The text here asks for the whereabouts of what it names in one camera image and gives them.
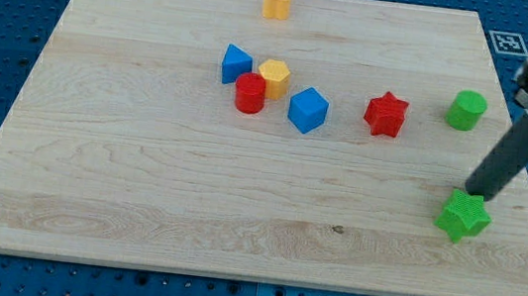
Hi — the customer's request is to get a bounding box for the light wooden board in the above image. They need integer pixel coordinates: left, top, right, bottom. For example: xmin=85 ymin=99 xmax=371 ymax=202
xmin=0 ymin=0 xmax=528 ymax=296

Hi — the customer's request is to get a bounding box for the yellow hexagon block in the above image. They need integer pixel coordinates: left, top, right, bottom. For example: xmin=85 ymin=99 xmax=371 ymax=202
xmin=258 ymin=59 xmax=290 ymax=100

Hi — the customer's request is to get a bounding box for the red cylinder block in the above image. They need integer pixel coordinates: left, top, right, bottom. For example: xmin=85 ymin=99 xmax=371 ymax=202
xmin=234 ymin=72 xmax=266 ymax=114

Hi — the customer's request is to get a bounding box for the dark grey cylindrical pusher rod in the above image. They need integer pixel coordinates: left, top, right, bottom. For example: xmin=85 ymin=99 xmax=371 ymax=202
xmin=465 ymin=112 xmax=528 ymax=201

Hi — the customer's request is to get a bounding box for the green star block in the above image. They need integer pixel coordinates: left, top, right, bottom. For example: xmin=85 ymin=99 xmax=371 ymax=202
xmin=434 ymin=189 xmax=492 ymax=244

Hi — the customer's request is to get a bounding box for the blue cube block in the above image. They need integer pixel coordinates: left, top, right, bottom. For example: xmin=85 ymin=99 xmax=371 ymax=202
xmin=287 ymin=87 xmax=329 ymax=134

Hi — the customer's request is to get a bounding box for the green cylinder block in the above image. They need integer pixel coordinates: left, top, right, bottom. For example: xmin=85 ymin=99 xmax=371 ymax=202
xmin=445 ymin=89 xmax=487 ymax=132

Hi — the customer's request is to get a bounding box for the white fiducial marker tag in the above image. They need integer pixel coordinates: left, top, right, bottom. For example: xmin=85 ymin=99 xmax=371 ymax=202
xmin=489 ymin=30 xmax=528 ymax=57

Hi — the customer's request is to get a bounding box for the red star block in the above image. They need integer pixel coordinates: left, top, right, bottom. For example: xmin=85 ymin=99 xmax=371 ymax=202
xmin=364 ymin=91 xmax=409 ymax=138

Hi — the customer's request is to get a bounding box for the yellow heart block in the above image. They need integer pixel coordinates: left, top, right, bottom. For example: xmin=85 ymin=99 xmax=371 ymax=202
xmin=262 ymin=0 xmax=292 ymax=21

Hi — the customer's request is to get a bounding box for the blue triangle block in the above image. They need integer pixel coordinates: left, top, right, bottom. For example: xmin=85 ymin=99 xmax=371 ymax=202
xmin=221 ymin=44 xmax=254 ymax=84

